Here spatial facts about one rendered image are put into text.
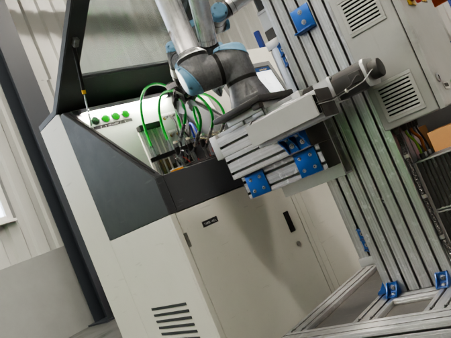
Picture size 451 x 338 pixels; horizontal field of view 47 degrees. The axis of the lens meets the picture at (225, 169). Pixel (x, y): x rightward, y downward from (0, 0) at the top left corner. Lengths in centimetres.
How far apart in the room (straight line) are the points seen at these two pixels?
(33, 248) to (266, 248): 445
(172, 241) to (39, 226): 449
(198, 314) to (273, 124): 91
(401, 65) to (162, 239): 115
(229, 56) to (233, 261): 86
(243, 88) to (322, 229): 103
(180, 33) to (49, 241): 496
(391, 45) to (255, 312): 120
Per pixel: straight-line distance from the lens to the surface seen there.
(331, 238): 264
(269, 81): 313
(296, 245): 246
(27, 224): 649
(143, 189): 218
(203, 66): 183
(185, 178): 216
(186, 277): 214
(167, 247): 217
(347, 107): 183
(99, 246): 269
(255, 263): 228
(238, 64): 185
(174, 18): 190
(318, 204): 262
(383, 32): 172
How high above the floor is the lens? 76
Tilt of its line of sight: 3 degrees up
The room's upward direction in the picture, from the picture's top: 23 degrees counter-clockwise
